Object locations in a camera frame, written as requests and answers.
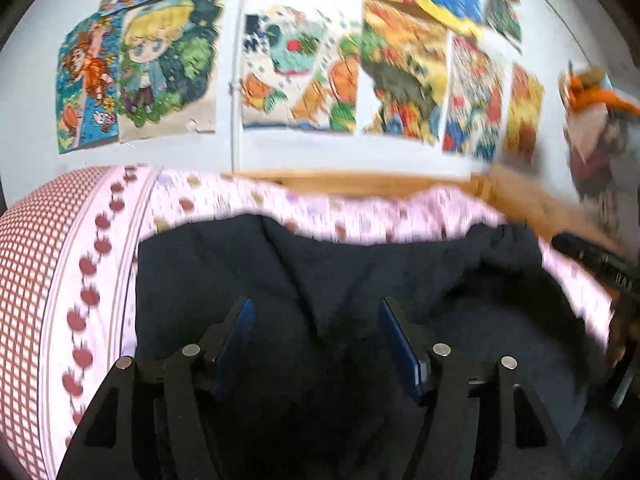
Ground blond child drawing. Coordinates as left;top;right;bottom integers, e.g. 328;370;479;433
116;0;224;144

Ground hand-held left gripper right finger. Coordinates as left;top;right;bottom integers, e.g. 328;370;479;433
378;296;581;480

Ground black padded jacket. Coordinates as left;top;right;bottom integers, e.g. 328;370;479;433
135;214;618;480

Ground white wall pipe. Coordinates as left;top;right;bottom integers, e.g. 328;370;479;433
229;0;252;175

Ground red-haired boy drawing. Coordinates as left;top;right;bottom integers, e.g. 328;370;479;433
479;0;524;54

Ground turtles and ship drawing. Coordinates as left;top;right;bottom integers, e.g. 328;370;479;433
240;0;364;134

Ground pink apple print quilt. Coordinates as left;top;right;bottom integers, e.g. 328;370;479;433
0;165;621;480

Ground orange-haired girl blue drawing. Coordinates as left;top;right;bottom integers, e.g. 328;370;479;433
56;11;124;155

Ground wooden bed headboard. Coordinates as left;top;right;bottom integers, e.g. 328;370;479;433
220;162;626;261

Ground landscape drawing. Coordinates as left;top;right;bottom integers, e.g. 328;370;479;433
360;0;449;144

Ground city buildings drawing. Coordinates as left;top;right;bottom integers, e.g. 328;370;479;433
441;34;507;162

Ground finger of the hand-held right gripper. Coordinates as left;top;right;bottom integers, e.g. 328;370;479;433
551;233;611;266

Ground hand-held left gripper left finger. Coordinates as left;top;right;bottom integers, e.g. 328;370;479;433
55;297;257;480

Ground yellow bear drawing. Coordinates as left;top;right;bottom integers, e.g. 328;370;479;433
501;61;547;164

